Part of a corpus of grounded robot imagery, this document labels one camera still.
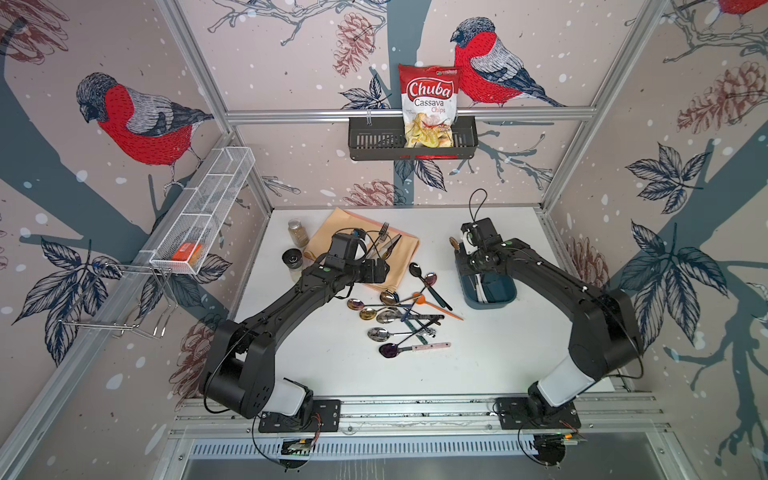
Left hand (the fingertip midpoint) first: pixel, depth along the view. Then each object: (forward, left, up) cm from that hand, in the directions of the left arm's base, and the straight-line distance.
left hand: (381, 261), depth 86 cm
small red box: (-9, +44, +18) cm, 48 cm away
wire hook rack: (-17, +44, +20) cm, 51 cm away
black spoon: (+5, -11, -14) cm, 19 cm away
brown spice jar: (+17, +31, -8) cm, 36 cm away
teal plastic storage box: (-2, -38, -14) cm, 41 cm away
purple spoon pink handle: (-21, -2, -13) cm, 25 cm away
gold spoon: (-10, +4, -13) cm, 17 cm away
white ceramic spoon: (-3, -32, -14) cm, 35 cm away
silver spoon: (-17, 0, -12) cm, 21 cm away
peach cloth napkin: (+15, -5, -15) cm, 22 cm away
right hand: (+3, -25, -4) cm, 25 cm away
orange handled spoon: (-4, -12, -15) cm, 20 cm away
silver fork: (+24, +1, -15) cm, 29 cm away
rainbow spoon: (-7, +8, -13) cm, 17 cm away
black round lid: (+4, +28, -4) cm, 29 cm away
